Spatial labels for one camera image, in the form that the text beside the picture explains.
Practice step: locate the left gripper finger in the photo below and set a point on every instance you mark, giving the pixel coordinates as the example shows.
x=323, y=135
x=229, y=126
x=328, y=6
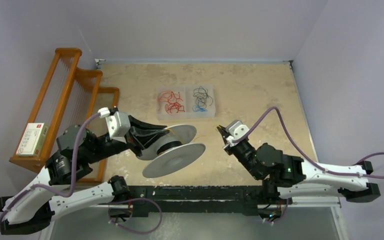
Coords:
x=141, y=128
x=146, y=139

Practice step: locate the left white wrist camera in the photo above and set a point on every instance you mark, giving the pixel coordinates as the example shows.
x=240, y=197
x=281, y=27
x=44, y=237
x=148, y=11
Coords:
x=117, y=122

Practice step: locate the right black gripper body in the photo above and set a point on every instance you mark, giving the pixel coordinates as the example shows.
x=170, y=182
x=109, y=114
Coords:
x=243, y=153

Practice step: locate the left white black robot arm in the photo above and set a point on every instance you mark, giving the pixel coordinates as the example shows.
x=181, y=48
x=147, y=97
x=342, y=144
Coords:
x=52, y=193

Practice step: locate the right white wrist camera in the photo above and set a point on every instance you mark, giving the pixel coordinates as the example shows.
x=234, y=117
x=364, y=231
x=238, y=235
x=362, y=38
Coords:
x=235, y=130

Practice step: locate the clear plastic compartment tray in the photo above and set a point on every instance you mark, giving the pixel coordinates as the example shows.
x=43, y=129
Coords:
x=185, y=101

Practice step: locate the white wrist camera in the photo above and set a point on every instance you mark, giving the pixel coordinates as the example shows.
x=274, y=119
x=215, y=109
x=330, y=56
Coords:
x=117, y=122
x=235, y=130

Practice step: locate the grey cable spool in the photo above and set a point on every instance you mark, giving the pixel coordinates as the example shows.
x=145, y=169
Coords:
x=172, y=152

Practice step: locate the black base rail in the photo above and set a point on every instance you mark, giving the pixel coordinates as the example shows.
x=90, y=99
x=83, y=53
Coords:
x=248, y=200

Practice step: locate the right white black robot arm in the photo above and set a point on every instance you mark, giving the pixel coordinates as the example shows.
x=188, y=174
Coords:
x=294, y=176

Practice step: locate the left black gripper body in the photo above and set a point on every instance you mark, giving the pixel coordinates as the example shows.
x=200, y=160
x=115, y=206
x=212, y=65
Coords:
x=113, y=146

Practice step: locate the orange wooden rack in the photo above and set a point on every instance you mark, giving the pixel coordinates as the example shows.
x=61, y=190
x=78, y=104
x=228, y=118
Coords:
x=67, y=97

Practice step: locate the white red cardboard box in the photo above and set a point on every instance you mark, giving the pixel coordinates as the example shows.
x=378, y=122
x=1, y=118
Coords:
x=32, y=140

